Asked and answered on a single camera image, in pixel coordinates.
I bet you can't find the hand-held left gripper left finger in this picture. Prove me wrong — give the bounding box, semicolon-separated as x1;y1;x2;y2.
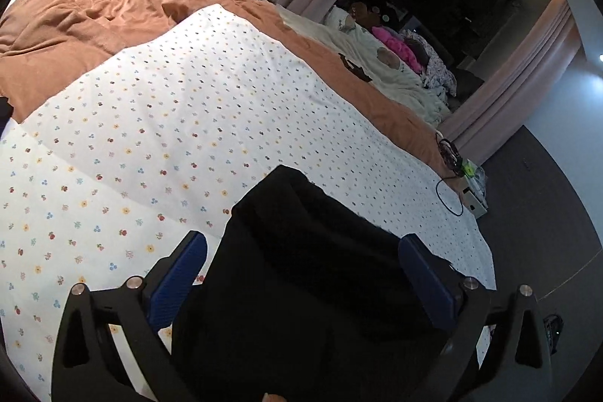
51;230;209;402

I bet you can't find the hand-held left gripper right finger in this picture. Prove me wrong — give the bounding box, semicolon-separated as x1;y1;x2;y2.
399;233;553;402

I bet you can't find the black button shirt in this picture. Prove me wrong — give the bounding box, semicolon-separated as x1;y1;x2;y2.
172;164;472;402

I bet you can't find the white nightstand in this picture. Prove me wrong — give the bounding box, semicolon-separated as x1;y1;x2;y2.
457;162;491;219

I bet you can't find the white floral bedsheet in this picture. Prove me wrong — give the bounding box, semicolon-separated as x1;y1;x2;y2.
0;4;497;402

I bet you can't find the small black device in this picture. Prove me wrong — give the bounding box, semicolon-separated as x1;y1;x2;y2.
339;53;373;83

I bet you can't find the pink cloth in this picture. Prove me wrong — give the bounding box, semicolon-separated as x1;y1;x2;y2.
372;25;425;70

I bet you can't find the brown quilt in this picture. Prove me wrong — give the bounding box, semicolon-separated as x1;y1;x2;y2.
0;0;453;181

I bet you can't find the dark plush toy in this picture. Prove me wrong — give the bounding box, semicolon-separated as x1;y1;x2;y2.
351;0;399;28

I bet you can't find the black headset with cable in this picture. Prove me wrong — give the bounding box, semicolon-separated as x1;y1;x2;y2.
434;138;467;217

